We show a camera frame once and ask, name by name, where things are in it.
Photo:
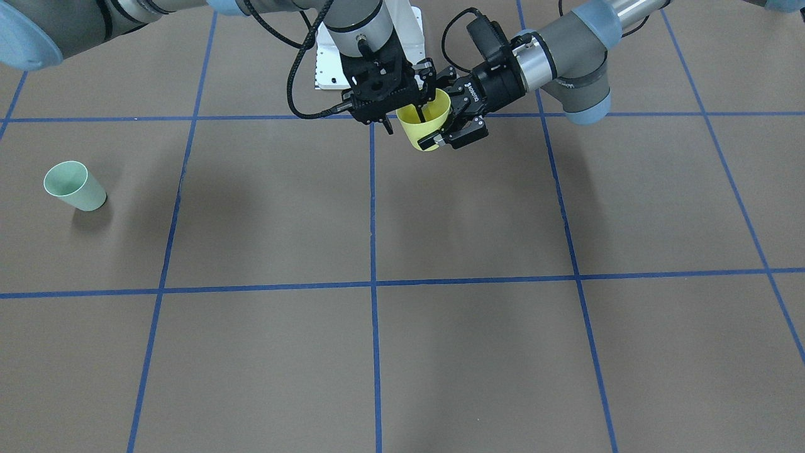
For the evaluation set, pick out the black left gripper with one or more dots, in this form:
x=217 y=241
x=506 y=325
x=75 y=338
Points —
x=494 y=80

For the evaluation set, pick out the yellow plastic cup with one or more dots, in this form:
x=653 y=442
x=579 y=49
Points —
x=435 y=113

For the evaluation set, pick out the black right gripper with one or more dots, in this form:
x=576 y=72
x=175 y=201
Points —
x=425 y=71

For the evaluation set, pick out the green plastic cup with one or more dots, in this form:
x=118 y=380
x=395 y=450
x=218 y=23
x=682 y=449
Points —
x=71 y=182

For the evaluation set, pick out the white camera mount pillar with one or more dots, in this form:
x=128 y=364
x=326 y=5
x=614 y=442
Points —
x=408 y=23

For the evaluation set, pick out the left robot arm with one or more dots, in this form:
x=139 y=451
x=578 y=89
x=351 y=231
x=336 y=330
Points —
x=568 y=59

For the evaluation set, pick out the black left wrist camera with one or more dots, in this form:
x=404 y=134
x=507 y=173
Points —
x=489 y=39

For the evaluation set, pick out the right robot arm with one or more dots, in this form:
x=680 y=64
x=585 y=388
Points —
x=37 y=35

